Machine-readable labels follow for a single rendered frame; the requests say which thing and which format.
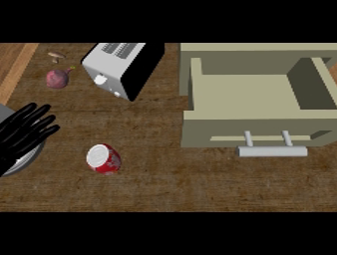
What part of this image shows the beige cabinet body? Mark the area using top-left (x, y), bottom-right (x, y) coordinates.
top-left (178, 43), bottom-right (337, 98)

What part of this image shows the brown mushroom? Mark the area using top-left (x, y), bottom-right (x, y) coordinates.
top-left (48, 51), bottom-right (68, 65)

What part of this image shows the grey drawer handle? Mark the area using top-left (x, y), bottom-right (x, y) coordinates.
top-left (237, 129), bottom-right (309, 158)

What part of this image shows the white and black toaster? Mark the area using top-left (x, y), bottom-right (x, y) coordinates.
top-left (80, 43), bottom-right (169, 103)

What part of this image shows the grey round plate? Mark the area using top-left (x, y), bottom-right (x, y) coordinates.
top-left (0, 118), bottom-right (49, 177)

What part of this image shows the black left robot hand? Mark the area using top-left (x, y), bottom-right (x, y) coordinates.
top-left (0, 103), bottom-right (62, 196)

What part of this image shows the red can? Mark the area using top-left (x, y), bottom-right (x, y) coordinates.
top-left (86, 142), bottom-right (124, 176)

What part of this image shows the beige open drawer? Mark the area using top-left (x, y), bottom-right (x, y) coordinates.
top-left (179, 57), bottom-right (337, 148)

